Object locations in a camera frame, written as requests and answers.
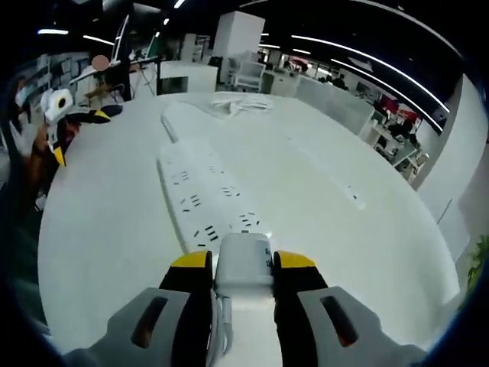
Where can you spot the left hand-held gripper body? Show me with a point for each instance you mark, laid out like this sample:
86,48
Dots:
57,105

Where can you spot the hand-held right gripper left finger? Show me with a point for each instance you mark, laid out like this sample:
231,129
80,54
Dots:
172,306

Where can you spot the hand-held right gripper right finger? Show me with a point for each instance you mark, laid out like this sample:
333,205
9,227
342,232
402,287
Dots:
305,306

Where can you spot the white charger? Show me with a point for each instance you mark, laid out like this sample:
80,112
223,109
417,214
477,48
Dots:
244,264

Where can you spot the white power strip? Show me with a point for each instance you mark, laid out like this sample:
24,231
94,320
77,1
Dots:
198,191

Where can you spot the black object on desk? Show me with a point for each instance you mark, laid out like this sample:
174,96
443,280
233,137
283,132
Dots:
114,109

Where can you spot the person's left hand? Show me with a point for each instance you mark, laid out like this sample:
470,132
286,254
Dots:
70,134

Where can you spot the white-backed monitor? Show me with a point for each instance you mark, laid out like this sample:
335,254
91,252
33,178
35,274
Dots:
121,42

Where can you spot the white mesh office chair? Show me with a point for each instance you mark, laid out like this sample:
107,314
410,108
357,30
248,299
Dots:
249,75

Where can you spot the green potted plant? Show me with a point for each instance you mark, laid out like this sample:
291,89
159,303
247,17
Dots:
479,260

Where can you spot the red screen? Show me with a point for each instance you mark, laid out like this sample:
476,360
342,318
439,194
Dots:
389,103

